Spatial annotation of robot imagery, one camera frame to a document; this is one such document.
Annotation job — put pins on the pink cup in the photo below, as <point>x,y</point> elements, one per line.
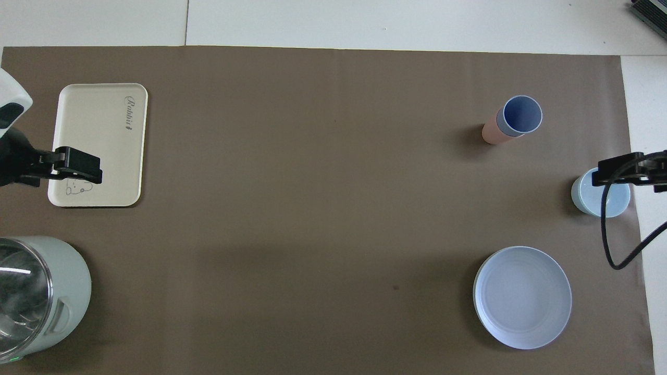
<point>490,134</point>

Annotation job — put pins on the light blue bowl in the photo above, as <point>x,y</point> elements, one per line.
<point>586,200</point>

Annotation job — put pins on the pale green electric pot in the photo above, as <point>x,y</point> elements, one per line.
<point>73,291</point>

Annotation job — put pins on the glass pot lid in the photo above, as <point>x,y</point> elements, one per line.
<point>21,297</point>

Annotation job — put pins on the dark grey ribbed device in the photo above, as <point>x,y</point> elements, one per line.
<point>651,10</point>

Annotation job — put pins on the blue plate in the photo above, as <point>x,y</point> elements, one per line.
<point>523,297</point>

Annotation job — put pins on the cream tray with rabbit print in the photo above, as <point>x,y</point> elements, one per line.
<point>99,151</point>

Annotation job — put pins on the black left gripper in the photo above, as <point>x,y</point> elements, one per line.
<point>15,161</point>

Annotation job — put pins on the blue cup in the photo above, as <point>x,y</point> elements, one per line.
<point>521,114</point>

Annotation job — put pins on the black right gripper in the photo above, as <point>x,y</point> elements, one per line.
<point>657,166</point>

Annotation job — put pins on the brown paper table mat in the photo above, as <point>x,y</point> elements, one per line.
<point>312,208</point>

